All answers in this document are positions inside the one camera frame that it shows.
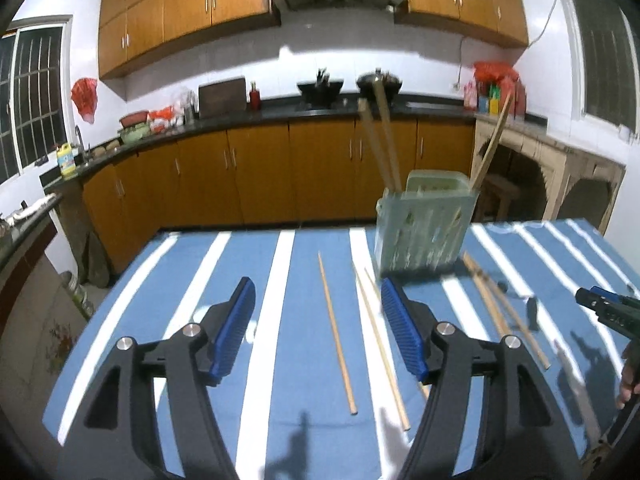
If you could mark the red thermos bottles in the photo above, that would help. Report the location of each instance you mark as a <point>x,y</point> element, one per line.
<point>514,89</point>

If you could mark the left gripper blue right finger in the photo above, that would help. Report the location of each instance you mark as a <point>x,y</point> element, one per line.
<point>522,431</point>

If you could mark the black wok with utensils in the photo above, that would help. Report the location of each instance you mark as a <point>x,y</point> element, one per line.
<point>322,92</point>

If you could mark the dark wooden cutting board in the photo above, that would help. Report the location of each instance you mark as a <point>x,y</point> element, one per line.
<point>222,98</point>

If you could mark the red plastic bag on wall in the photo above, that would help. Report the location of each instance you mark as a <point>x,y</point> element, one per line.
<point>85,98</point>

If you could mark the green perforated utensil holder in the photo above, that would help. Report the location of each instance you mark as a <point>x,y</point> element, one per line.
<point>422,228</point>

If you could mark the lower wooden kitchen cabinets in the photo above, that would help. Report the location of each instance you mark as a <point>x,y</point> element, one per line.
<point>300,172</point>

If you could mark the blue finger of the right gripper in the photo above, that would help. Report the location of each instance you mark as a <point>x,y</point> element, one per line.
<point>593,298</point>
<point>613,297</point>

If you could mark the red bottle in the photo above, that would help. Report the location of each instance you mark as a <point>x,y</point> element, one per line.
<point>255,98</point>

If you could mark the yellow detergent bottle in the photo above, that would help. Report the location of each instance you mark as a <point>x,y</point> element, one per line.
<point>66,160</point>

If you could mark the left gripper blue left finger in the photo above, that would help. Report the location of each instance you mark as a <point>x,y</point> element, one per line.
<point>115,435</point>

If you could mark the person's right hand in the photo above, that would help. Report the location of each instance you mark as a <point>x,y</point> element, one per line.
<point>629,383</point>

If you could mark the pink bottle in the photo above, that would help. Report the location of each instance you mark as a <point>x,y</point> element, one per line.
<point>470,95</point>

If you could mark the red plastic bag on bottles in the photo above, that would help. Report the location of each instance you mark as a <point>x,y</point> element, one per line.
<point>493,72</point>

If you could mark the sink faucet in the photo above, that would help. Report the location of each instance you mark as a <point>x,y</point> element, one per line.
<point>80,144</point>

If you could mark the barred window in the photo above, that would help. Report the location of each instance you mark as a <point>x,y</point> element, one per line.
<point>605,63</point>
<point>32,119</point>

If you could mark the green and red basins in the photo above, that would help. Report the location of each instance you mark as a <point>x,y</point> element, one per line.
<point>135,126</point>

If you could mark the left barred window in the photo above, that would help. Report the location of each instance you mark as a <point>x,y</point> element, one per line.
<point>32,119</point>

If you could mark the wooden stool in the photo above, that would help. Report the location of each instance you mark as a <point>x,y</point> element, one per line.
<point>496,196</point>

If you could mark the black wok with lid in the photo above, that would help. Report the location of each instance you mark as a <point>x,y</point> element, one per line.
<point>367,83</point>

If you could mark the right barred window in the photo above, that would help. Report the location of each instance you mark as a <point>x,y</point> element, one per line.
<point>605,63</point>

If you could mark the upper wooden wall cabinets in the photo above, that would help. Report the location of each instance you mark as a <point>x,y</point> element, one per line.
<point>300,5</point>

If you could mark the blue white striped tablecloth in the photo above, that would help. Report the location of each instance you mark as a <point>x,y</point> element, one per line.
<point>283,410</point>

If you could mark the white weathered side table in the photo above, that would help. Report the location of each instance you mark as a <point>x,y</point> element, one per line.
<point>552,179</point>

